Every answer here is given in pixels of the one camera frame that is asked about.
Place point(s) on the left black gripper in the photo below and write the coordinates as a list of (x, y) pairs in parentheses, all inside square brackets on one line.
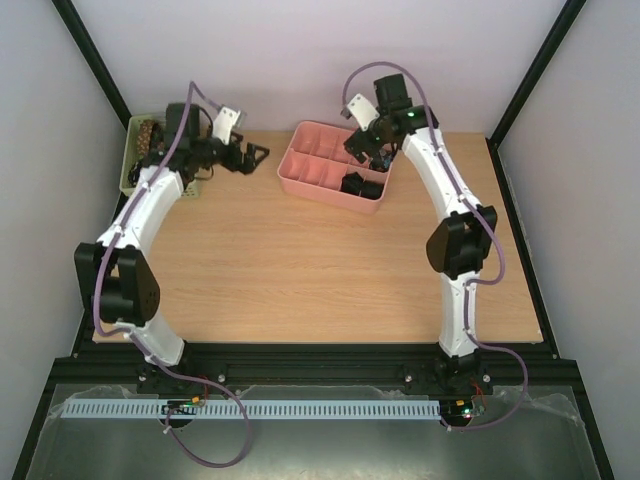
[(246, 167)]

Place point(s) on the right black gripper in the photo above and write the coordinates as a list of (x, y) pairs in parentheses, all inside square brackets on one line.
[(357, 143)]

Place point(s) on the black necktie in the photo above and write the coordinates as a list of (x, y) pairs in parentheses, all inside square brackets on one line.
[(352, 183)]

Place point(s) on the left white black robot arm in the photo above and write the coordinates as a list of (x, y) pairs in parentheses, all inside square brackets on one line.
[(168, 155)]

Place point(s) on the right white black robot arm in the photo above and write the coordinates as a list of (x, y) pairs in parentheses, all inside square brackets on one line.
[(460, 244)]

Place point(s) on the rolled dark patterned tie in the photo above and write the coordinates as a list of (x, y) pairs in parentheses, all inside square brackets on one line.
[(382, 162)]

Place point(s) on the rolled black tie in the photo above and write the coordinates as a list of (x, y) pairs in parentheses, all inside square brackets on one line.
[(371, 190)]

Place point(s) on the pink divided organizer tray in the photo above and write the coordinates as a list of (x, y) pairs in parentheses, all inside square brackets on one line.
[(315, 162)]

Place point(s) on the brown patterned necktie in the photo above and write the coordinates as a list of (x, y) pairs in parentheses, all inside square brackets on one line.
[(144, 137)]

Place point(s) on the dark floral necktie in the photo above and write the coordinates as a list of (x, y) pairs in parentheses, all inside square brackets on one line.
[(134, 173)]

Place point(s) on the green plastic basket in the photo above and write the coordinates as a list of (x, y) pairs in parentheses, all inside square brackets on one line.
[(157, 143)]

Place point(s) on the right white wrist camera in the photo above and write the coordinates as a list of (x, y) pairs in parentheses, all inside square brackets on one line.
[(361, 110)]

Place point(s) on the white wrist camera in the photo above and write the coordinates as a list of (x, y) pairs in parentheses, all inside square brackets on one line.
[(361, 110), (226, 120)]

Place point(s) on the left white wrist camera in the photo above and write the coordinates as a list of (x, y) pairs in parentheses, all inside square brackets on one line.
[(226, 120)]

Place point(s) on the left black frame post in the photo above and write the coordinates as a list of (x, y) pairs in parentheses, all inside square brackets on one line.
[(82, 38)]

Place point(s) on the black frame post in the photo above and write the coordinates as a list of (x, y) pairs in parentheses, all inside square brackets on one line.
[(82, 38), (549, 47)]

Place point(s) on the right black frame post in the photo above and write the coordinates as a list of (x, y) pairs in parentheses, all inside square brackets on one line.
[(549, 47)]

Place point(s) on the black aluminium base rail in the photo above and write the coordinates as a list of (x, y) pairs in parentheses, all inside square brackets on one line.
[(414, 369)]

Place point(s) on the grey slotted cable duct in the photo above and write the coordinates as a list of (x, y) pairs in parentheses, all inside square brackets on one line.
[(253, 409)]

